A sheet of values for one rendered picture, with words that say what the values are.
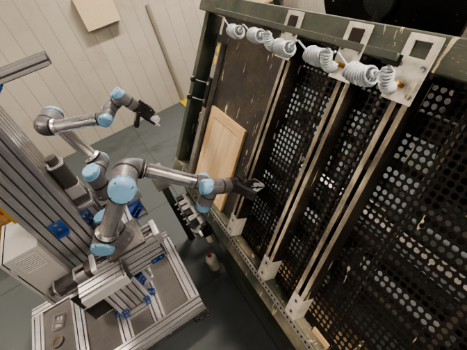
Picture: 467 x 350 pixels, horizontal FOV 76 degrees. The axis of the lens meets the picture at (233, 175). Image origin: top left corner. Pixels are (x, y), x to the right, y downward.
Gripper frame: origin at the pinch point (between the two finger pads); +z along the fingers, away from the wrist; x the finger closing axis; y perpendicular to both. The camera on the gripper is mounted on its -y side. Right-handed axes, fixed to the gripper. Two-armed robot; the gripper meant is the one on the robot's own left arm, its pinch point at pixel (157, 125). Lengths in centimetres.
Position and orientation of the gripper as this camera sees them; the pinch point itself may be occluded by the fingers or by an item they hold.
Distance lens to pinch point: 210.5
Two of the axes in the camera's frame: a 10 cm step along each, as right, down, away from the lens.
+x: -4.7, -5.1, 7.2
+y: 6.5, -7.5, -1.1
